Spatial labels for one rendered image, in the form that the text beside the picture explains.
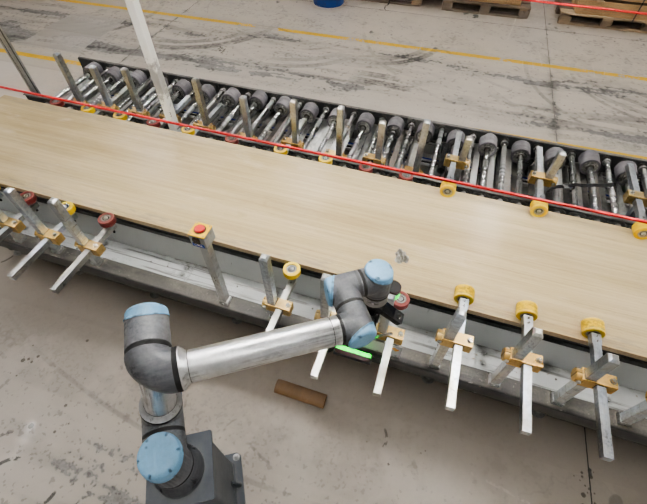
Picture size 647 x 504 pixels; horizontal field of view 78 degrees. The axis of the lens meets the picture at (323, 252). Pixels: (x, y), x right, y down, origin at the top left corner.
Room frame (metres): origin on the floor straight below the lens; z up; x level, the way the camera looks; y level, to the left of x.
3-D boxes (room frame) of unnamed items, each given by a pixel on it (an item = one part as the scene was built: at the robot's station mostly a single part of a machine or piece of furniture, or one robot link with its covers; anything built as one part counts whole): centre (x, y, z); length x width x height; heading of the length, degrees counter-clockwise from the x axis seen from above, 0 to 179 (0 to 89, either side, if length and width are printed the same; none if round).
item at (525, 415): (0.59, -0.75, 0.95); 0.50 x 0.04 x 0.04; 162
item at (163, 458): (0.31, 0.57, 0.79); 0.17 x 0.15 x 0.18; 18
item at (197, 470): (0.30, 0.56, 0.65); 0.19 x 0.19 x 0.10
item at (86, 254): (1.19, 1.15, 0.84); 0.43 x 0.03 x 0.04; 162
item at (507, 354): (0.61, -0.74, 0.95); 0.13 x 0.06 x 0.05; 72
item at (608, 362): (0.54, -0.96, 0.88); 0.03 x 0.03 x 0.48; 72
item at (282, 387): (0.80, 0.13, 0.04); 0.30 x 0.08 x 0.08; 72
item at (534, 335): (0.62, -0.72, 0.92); 0.03 x 0.03 x 0.48; 72
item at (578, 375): (0.54, -0.98, 0.95); 0.13 x 0.06 x 0.05; 72
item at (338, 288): (0.68, -0.07, 1.32); 0.12 x 0.12 x 0.09; 18
